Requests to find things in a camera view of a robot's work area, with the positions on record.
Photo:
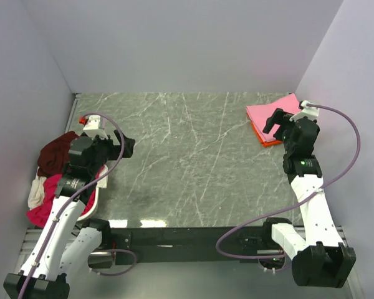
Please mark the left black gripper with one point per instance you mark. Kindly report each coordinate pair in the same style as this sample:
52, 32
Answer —
115, 149

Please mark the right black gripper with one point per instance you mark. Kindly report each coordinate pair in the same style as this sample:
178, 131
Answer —
280, 118

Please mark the dark red t shirt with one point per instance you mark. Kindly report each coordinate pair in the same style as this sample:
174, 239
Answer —
55, 155

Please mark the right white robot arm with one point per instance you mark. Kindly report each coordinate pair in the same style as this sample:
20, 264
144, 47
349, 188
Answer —
320, 258

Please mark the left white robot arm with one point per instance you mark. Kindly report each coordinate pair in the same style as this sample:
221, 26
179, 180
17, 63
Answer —
52, 265

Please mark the white laundry basket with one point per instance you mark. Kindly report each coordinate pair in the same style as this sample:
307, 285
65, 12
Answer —
92, 204

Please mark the black base beam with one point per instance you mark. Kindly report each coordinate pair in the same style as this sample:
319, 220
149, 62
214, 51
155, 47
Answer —
195, 244

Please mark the cream t shirt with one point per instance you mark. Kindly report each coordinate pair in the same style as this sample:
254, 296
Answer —
37, 193

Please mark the magenta t shirt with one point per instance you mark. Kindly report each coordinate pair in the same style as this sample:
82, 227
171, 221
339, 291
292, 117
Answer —
39, 215

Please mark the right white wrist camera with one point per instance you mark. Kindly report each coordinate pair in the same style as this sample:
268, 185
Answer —
306, 111

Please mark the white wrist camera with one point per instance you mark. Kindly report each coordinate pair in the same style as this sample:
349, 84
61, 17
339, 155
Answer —
306, 111
94, 126

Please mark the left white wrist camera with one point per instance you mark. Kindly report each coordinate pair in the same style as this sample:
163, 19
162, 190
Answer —
94, 126

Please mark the aluminium rail frame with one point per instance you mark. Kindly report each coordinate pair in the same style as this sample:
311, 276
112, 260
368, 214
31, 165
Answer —
319, 258

